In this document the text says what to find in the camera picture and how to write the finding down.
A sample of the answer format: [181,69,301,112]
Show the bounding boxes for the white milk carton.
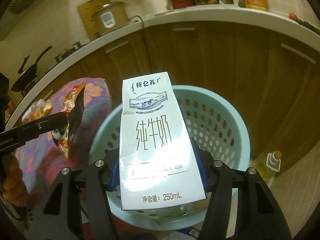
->
[119,71,207,211]

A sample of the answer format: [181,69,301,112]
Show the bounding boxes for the range hood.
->
[0,0,42,41]

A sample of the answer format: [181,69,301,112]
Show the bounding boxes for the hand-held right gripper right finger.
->
[191,136,292,240]

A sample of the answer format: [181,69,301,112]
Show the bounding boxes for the person's left hand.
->
[2,154,28,207]

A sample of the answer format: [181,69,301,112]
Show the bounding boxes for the orange snack packet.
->
[51,81,87,159]

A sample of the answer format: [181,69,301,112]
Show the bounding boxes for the light blue plastic basket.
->
[89,84,251,228]

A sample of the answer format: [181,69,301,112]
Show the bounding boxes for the white electric kettle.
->
[149,0,173,15]

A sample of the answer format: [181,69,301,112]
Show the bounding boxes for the wooden cutting board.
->
[76,0,112,41]

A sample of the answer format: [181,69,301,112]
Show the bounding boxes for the black gas stove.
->
[19,41,86,98]

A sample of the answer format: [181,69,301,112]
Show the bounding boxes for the black wok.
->
[11,45,53,93]

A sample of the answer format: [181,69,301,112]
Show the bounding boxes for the red bowl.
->
[171,0,196,9]

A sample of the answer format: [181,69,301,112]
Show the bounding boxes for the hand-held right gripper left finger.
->
[32,149,122,240]

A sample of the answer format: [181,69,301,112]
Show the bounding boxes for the black scrubber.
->
[297,18,320,35]

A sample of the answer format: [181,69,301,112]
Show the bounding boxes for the yellow cooking oil bottle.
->
[254,150,283,181]

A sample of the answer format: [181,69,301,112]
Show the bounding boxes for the wooden base cabinets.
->
[5,21,320,175]

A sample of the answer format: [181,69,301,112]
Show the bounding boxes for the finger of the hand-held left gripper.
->
[14,112,70,143]

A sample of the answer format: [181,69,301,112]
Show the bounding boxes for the beige rice cooker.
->
[91,1,131,37]

